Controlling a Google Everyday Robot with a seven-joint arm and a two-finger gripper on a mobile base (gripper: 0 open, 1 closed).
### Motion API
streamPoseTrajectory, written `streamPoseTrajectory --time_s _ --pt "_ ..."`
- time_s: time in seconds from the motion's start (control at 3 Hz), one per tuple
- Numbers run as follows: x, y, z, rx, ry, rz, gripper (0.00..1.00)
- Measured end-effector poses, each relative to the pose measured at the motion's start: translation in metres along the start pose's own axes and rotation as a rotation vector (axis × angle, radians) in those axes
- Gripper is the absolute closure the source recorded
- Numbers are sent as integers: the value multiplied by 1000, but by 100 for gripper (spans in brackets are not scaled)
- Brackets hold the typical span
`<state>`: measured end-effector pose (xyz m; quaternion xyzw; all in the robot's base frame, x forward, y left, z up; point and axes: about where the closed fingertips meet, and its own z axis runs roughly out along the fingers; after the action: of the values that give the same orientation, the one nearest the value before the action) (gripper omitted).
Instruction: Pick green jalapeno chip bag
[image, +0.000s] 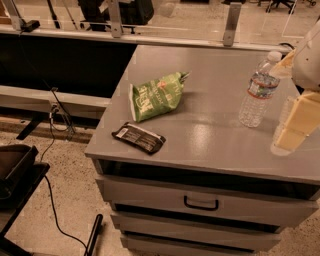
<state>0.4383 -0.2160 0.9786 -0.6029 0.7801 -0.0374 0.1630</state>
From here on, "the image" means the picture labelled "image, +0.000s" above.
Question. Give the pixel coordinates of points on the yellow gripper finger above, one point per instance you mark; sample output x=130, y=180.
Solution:
x=299, y=118

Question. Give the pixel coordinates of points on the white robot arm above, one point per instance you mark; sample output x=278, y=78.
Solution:
x=302, y=64

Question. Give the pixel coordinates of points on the green jalapeno chip bag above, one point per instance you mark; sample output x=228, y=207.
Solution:
x=156, y=97

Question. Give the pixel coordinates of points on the clear plastic water bottle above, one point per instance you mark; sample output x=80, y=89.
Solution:
x=261, y=88

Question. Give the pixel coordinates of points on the grey drawer cabinet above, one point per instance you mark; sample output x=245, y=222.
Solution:
x=208, y=155

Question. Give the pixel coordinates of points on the black office chair base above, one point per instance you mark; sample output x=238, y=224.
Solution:
x=290, y=4

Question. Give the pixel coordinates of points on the black snack bar packet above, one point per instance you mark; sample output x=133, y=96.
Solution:
x=145, y=140

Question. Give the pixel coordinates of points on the black stand leg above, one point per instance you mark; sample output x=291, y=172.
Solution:
x=94, y=235

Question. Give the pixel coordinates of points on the black bin on cart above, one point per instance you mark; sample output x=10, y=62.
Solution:
x=15, y=160

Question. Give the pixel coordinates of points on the metal railing bar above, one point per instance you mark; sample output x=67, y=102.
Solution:
x=142, y=40

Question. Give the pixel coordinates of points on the metal bracket post right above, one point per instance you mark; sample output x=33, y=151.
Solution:
x=231, y=23

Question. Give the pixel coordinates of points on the metal bracket post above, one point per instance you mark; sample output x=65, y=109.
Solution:
x=115, y=18
x=231, y=23

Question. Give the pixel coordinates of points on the black drawer handle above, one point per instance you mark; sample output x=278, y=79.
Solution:
x=201, y=205

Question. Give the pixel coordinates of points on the metal bracket post middle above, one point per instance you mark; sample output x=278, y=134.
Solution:
x=115, y=18

